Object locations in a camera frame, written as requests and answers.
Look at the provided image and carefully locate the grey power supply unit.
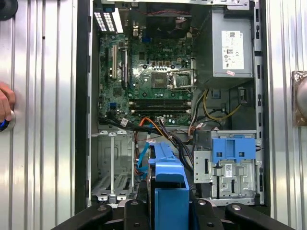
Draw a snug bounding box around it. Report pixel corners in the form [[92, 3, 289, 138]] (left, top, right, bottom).
[[212, 6, 255, 79]]

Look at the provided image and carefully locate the black open PC case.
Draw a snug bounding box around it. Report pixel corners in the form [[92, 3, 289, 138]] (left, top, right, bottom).
[[74, 0, 271, 216]]

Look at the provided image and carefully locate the white perforated slot bracket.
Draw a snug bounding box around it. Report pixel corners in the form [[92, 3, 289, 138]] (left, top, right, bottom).
[[93, 8, 124, 34]]

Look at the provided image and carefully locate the grey wire bundle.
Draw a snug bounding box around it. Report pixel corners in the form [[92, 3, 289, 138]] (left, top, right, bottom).
[[188, 90, 209, 144]]

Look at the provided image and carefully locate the black case fan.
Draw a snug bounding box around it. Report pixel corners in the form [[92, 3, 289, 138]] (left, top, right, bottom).
[[144, 3, 193, 41]]

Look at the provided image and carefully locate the metal disk bay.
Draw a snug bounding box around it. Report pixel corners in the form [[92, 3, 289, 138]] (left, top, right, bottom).
[[90, 130, 141, 202]]

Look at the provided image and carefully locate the person's hand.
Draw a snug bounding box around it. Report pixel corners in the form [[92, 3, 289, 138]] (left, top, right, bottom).
[[0, 81, 17, 122]]

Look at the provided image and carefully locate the metal drive cage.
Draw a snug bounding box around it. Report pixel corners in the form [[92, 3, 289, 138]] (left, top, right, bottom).
[[193, 130, 263, 201]]

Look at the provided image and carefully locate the blue plastic drive latch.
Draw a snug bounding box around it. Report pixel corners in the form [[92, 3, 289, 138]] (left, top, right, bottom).
[[212, 137, 257, 163]]

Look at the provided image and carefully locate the yellow wire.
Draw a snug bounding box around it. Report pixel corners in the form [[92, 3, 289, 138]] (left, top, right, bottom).
[[202, 89, 242, 123]]

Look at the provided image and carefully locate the black RAM slot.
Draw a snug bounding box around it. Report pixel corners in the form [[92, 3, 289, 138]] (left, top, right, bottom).
[[129, 106, 192, 115], [129, 98, 192, 106]]

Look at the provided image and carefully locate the metal socket cover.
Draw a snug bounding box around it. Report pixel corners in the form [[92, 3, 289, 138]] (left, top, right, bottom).
[[168, 69, 196, 93]]

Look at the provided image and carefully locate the orange wire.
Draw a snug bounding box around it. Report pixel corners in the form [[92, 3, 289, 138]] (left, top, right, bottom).
[[139, 116, 160, 130]]

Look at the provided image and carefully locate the CPU socket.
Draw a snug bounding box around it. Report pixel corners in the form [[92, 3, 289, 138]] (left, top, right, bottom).
[[150, 71, 169, 89]]

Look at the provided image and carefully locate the green motherboard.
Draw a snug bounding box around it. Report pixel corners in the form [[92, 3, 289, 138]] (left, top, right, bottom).
[[97, 32, 195, 127]]

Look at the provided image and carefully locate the round black tool blue ring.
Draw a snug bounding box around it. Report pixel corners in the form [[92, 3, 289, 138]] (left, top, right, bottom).
[[0, 109, 17, 132]]

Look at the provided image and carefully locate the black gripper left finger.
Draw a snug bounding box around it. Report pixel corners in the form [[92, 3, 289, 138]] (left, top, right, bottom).
[[50, 199, 152, 230]]

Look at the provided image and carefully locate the hard disk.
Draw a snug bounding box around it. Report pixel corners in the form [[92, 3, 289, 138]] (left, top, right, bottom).
[[147, 140, 193, 230]]

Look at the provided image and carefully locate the black cable bundle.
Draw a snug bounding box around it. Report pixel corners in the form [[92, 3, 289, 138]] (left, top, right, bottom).
[[99, 117, 195, 174]]

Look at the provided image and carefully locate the white expansion slot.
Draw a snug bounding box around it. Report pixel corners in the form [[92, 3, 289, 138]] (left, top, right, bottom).
[[111, 45, 118, 81]]

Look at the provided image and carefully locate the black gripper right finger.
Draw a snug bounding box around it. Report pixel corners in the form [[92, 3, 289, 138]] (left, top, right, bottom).
[[191, 199, 292, 230]]

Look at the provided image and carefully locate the black expansion slot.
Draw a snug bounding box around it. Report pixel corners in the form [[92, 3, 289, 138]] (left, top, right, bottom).
[[120, 49, 130, 89]]

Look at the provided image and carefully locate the blue wire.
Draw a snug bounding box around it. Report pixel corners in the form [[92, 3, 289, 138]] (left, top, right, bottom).
[[136, 123, 158, 180]]

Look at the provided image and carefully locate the black round knob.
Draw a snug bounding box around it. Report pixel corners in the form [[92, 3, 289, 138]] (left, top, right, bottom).
[[0, 0, 19, 21]]

